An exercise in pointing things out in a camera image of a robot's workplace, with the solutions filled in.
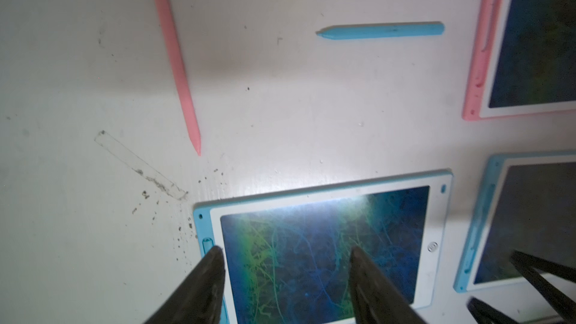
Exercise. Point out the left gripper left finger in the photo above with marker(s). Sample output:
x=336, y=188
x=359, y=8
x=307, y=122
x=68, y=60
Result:
x=199, y=298

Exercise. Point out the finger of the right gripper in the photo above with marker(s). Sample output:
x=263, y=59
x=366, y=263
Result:
x=532, y=269
x=483, y=313

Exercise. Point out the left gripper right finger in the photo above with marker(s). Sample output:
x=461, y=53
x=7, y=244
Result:
x=374, y=297

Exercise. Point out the pink stylus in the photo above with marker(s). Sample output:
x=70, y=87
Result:
x=170, y=36

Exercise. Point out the right blue writing tablet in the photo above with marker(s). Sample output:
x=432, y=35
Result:
x=526, y=203

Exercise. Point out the blue writing tablet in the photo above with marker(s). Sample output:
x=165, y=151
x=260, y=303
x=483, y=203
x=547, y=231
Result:
x=287, y=254
x=526, y=203

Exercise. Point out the left blue writing tablet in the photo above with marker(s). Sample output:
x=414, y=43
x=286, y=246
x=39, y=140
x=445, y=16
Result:
x=287, y=254

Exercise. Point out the pink writing tablet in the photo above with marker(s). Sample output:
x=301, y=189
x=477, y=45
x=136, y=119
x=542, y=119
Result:
x=523, y=59

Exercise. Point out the right blue stylus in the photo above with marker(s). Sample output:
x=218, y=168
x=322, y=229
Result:
x=381, y=30

